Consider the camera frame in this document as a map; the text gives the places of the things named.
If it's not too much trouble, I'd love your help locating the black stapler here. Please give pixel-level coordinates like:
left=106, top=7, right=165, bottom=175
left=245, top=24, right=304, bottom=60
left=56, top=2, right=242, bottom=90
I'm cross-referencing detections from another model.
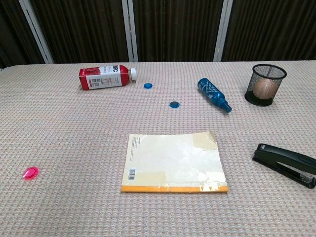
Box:
left=252, top=143, right=316, bottom=189

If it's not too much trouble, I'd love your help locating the worn yellow-spined book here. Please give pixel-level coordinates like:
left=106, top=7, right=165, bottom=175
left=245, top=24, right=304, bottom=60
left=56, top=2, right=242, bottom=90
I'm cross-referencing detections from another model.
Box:
left=120, top=131, right=230, bottom=194

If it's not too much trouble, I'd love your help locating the blue spray bottle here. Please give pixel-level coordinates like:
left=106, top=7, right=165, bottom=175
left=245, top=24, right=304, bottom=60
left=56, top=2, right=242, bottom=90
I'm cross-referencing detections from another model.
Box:
left=197, top=78, right=233, bottom=114

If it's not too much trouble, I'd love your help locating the red juice bottle white cap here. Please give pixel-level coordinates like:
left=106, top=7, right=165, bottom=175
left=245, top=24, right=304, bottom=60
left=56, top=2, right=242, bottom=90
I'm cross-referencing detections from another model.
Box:
left=79, top=65, right=137, bottom=91

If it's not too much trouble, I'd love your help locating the black mesh pen cup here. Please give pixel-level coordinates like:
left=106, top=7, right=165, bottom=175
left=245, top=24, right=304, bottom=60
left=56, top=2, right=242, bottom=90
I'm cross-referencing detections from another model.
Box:
left=244, top=64, right=287, bottom=107

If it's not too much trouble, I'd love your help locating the tan ball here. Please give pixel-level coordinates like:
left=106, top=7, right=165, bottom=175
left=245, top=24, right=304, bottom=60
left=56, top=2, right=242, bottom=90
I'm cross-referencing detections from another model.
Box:
left=253, top=79, right=276, bottom=99

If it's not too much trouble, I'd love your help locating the pink round magnet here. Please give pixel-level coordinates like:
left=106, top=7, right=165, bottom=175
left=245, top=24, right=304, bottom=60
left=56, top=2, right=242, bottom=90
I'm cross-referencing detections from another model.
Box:
left=22, top=166, right=40, bottom=181

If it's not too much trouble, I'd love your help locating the grey partition post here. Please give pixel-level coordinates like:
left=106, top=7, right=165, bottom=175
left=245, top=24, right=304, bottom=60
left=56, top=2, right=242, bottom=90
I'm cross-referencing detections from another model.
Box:
left=19, top=0, right=54, bottom=64
left=213, top=0, right=233, bottom=62
left=121, top=0, right=138, bottom=62

